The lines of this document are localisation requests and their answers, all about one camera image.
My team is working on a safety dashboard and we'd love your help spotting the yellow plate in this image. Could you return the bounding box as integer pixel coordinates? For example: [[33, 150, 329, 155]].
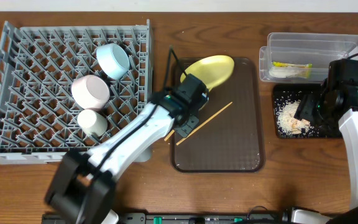
[[185, 55, 234, 91]]

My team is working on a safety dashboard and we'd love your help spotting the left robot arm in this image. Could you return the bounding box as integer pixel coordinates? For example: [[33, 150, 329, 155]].
[[45, 92, 208, 223]]

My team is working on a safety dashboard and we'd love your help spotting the grey dishwasher rack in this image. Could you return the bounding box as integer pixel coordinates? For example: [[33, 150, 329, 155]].
[[0, 23, 154, 164]]

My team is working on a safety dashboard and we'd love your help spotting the wooden chopstick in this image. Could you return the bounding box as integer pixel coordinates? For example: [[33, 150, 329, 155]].
[[164, 129, 175, 141], [176, 101, 233, 146]]

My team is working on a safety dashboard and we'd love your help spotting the light blue bowl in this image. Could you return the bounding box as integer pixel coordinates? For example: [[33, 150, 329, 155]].
[[96, 44, 130, 80]]

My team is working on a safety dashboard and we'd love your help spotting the black waste bin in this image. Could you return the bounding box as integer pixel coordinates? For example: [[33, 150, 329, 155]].
[[272, 82, 344, 139]]

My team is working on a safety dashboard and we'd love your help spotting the white napkin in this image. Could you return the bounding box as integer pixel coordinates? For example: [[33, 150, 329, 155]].
[[269, 68, 295, 78]]

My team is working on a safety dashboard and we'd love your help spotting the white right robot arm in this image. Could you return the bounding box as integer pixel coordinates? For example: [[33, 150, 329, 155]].
[[287, 85, 358, 223]]

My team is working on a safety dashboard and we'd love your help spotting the clear plastic bin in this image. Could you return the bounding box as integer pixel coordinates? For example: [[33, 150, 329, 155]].
[[259, 32, 358, 83]]

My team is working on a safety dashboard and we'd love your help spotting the pink bowl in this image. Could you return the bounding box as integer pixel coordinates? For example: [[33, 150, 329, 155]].
[[71, 75, 110, 111]]

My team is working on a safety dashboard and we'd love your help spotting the green snack wrapper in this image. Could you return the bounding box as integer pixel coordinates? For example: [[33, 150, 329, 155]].
[[271, 62, 312, 78]]

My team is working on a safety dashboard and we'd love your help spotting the spilled white rice pile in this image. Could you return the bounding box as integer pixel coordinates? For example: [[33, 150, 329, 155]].
[[277, 101, 311, 136]]

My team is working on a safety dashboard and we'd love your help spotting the small white green cup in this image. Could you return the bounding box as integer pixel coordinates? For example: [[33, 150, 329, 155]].
[[77, 109, 108, 137]]

